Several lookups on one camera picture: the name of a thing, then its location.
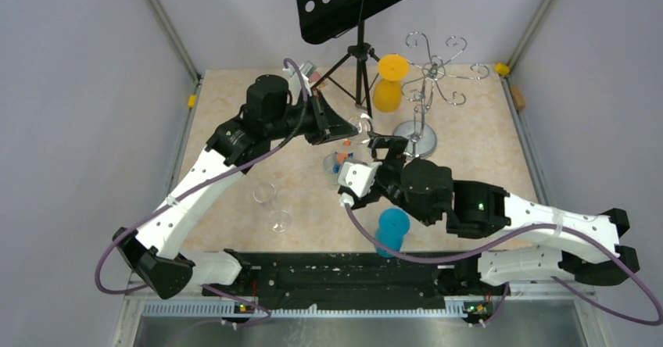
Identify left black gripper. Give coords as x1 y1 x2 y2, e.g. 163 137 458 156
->
267 88 358 145

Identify clear wine glass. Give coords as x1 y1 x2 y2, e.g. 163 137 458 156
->
346 113 374 145

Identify orange plastic wine glass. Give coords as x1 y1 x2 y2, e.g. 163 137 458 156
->
373 54 409 113

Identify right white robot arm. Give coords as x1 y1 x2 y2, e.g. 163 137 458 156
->
367 134 640 294

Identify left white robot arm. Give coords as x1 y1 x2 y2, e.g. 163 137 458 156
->
113 74 358 299

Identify blue plastic wine glass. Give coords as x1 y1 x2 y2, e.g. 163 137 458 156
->
375 208 410 252

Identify clear glass with clips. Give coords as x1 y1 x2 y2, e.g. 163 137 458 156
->
322 152 344 188

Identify clear glass front left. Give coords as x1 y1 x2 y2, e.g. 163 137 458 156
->
270 210 292 233

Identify black music stand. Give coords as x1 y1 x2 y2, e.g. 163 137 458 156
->
296 0 403 115

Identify yellow corner clamp right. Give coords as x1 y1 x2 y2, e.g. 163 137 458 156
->
494 63 511 77

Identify silver wire glass rack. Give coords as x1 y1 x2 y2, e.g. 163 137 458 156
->
393 31 490 159

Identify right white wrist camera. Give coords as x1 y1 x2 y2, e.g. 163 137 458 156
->
337 161 382 199

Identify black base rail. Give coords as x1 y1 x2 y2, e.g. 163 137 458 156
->
202 252 504 311

